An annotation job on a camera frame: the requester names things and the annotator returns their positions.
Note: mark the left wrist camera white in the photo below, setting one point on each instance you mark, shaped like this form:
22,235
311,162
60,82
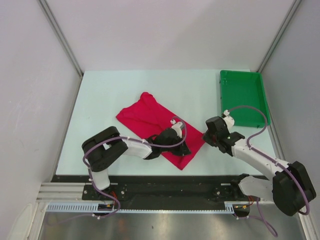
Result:
178,126

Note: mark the right aluminium corner post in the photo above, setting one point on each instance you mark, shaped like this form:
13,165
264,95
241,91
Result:
280,33

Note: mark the aluminium corner post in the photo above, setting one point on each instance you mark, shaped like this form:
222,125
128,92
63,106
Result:
280,33
49,15

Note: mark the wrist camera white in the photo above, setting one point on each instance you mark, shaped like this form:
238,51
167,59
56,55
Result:
178,126
228,119

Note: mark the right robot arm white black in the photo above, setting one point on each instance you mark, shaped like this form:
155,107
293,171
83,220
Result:
287,185

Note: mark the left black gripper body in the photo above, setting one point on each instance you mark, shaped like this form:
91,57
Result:
177,151

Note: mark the slotted cable duct grey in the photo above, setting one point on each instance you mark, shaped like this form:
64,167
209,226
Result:
104,208

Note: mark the left aluminium corner post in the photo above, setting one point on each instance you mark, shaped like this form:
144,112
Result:
49,15

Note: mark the green plastic tray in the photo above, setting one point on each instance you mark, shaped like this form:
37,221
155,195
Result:
239,88

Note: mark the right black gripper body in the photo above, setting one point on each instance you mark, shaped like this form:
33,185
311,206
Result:
210,138

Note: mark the red t-shirt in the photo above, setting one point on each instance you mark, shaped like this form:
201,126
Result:
147,117

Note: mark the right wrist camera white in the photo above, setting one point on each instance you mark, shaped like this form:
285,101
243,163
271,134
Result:
228,119

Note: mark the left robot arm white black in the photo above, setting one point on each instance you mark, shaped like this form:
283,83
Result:
103,149

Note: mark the aluminium frame rail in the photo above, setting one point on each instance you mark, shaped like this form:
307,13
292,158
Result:
60,192

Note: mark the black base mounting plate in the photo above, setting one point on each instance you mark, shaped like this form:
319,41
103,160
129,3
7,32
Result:
126,189

